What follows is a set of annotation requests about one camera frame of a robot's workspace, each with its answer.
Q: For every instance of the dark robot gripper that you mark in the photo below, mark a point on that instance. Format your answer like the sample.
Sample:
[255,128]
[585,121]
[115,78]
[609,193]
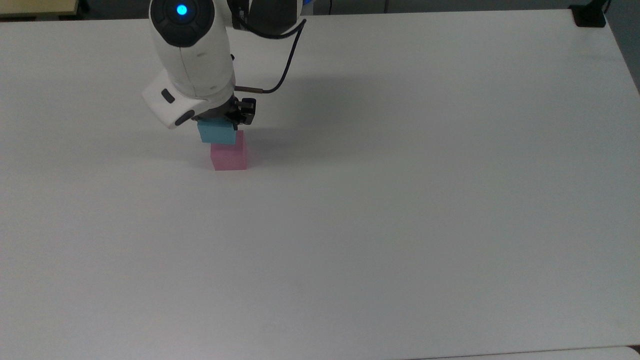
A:
[170,102]

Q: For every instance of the blue foam cube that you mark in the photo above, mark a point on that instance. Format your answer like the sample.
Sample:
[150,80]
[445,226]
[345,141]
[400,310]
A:
[217,132]

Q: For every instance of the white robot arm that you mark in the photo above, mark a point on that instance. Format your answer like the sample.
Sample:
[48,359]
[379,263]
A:
[197,60]

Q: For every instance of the pink foam cube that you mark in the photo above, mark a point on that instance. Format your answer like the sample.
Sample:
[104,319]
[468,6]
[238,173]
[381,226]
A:
[229,156]

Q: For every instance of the light wooden board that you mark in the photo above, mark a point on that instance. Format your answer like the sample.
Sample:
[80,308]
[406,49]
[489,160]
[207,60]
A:
[37,7]

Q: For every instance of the black camera stand clamp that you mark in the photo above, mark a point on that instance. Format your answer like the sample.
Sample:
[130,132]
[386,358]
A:
[589,14]

